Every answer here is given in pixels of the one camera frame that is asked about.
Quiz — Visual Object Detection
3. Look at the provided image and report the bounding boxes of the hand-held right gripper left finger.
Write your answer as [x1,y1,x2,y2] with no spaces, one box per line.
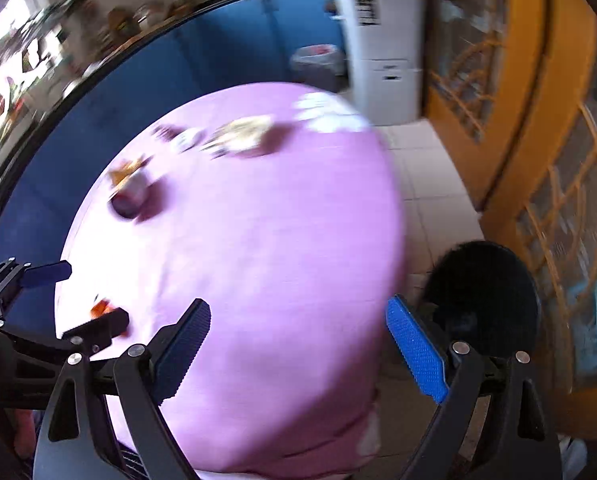
[32,298,212,480]

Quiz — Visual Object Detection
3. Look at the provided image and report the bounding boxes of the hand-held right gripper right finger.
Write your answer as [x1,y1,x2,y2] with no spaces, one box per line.
[385,294,564,480]

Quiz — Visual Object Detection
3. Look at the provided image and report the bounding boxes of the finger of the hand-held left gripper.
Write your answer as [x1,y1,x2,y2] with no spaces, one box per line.
[58,307,130,360]
[0,257,73,331]

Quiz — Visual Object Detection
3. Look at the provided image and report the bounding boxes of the black round stool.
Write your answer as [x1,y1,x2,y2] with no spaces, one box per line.
[425,241,541,361]

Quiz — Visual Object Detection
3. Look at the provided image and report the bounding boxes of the dark brown bottle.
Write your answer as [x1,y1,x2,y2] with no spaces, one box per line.
[109,175,154,221]

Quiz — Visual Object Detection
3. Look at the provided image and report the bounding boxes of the purple floral tablecloth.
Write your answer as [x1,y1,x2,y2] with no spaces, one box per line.
[53,81,409,476]

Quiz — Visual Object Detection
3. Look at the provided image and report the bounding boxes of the yellow crumpled wrapper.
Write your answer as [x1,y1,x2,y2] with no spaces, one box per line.
[108,157,149,183]

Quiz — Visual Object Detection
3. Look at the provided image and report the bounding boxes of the white bottle cap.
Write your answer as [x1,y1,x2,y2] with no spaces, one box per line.
[171,127,204,155]

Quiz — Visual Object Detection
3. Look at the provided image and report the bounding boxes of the white flat packet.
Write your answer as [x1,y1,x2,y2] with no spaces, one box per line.
[203,115,274,158]

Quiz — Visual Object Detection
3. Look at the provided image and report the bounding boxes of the blue kitchen base cabinets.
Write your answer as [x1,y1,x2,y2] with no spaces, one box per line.
[0,0,349,281]

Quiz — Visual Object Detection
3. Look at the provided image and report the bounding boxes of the black kitchen countertop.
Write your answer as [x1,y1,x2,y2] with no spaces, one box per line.
[0,0,339,261]

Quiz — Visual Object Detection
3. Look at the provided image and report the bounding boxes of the wooden glass door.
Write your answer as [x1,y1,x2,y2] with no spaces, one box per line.
[423,0,597,461]

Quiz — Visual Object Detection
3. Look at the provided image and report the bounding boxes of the white floor appliance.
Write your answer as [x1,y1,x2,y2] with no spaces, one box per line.
[331,0,425,126]

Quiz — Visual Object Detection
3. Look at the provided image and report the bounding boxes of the grey bin with bag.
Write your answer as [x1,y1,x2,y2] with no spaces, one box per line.
[291,44,349,93]

